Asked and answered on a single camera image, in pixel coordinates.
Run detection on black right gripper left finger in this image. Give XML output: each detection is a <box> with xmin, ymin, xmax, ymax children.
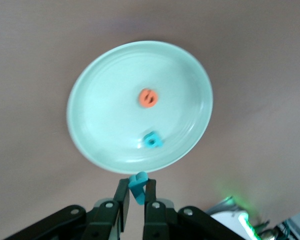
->
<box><xmin>4</xmin><ymin>177</ymin><xmax>131</xmax><ymax>240</ymax></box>

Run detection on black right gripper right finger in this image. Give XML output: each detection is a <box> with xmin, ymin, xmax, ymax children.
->
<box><xmin>142</xmin><ymin>178</ymin><xmax>246</xmax><ymax>240</ymax></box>

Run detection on teal foam digit one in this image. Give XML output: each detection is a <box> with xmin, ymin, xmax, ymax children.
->
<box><xmin>128</xmin><ymin>171</ymin><xmax>149</xmax><ymax>206</ymax></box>

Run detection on teal foam digit six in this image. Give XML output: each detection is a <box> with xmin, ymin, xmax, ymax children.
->
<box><xmin>142</xmin><ymin>131</ymin><xmax>164</xmax><ymax>149</ymax></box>

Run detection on orange foam letter e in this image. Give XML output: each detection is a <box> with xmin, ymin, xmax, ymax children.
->
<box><xmin>138</xmin><ymin>87</ymin><xmax>158</xmax><ymax>109</ymax></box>

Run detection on light green plate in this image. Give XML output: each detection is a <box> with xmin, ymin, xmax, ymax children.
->
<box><xmin>66</xmin><ymin>40</ymin><xmax>214</xmax><ymax>175</ymax></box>

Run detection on brown table cover sheet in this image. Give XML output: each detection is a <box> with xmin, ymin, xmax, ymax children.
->
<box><xmin>0</xmin><ymin>0</ymin><xmax>300</xmax><ymax>240</ymax></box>

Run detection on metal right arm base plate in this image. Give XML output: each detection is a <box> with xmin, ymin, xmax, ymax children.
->
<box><xmin>204</xmin><ymin>196</ymin><xmax>300</xmax><ymax>240</ymax></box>

